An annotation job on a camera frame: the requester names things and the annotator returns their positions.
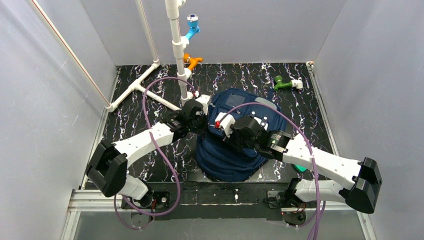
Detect navy blue student backpack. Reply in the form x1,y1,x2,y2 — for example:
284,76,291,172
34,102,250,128
195,88,289,182

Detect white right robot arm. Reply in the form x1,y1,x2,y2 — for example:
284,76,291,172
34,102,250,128
215,115,383,214

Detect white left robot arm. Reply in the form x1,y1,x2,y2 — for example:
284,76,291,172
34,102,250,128
85,94,212,201

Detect orange tap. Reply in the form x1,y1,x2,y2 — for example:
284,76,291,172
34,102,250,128
183,53,204,71

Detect green tap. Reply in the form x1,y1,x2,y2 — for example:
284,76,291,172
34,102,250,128
273,75,293,91

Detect green eraser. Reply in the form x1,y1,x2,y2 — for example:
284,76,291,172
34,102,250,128
292,164,308,173

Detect white PVC pipe stand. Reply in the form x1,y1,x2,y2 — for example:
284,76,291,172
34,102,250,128
107,0,194,113

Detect blue tap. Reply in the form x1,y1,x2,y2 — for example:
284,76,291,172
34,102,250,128
185,13,200,40

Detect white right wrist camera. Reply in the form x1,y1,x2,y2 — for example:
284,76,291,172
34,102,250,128
214,112,236,138

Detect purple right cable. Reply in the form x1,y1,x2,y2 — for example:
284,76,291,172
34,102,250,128
216,101,327,240

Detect purple cable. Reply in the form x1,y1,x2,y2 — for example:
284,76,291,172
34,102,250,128
113,76,200,231
216,101,327,240

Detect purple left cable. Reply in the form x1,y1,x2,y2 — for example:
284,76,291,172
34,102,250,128
113,76,200,231

